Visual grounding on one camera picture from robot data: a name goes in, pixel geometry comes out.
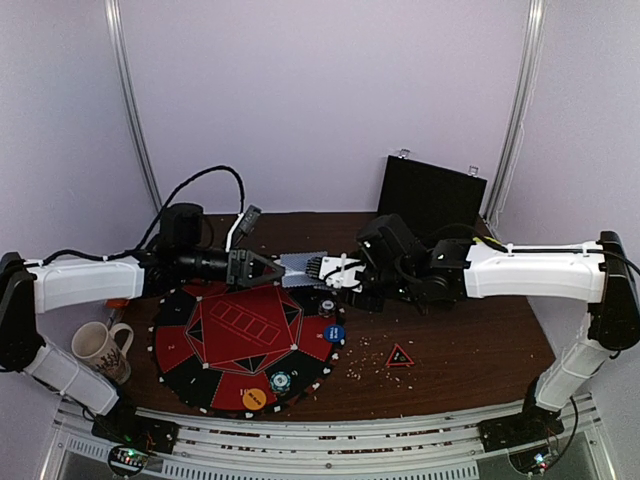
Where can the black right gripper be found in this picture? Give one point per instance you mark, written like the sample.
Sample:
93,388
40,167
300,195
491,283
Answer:
360,298

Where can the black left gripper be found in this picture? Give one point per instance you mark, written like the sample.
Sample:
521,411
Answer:
234,278

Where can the grey playing card deck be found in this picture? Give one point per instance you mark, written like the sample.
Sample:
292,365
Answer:
295,265

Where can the purple 500 poker chip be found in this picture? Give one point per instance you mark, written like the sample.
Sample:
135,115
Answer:
327,308

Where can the blue small blind button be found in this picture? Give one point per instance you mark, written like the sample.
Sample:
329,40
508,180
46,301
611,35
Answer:
334,334

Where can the orange big blind button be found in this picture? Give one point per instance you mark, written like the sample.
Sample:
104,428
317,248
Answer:
254,399

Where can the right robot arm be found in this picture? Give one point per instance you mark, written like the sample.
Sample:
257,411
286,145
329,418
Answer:
393,263

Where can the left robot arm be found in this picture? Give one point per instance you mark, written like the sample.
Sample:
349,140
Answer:
169,255

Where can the red black triangle card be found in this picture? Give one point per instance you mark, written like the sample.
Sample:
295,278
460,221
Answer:
398,357

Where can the round red black poker mat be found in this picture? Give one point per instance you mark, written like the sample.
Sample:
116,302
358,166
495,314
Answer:
211,342

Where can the black poker chip case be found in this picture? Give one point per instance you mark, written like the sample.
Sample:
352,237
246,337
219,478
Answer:
428,197

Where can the orange plastic cup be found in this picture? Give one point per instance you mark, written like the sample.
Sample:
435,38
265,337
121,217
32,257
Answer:
116,303

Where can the white patterned mug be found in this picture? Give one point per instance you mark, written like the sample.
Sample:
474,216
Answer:
104,349

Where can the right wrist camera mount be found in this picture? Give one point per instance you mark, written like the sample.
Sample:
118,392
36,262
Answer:
340,273

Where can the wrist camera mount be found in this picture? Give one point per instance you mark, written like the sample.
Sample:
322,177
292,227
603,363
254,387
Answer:
340,273
242,226

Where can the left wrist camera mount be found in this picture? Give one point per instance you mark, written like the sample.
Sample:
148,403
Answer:
242,226

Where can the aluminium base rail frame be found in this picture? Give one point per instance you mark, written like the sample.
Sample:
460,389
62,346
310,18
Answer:
439,446

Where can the aluminium frame post right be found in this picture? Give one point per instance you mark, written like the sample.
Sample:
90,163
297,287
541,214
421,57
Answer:
524,90

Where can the aluminium frame post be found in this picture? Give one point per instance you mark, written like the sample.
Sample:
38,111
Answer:
117,37
524,90

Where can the aluminium frame post left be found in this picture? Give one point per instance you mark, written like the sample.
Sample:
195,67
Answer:
117,37

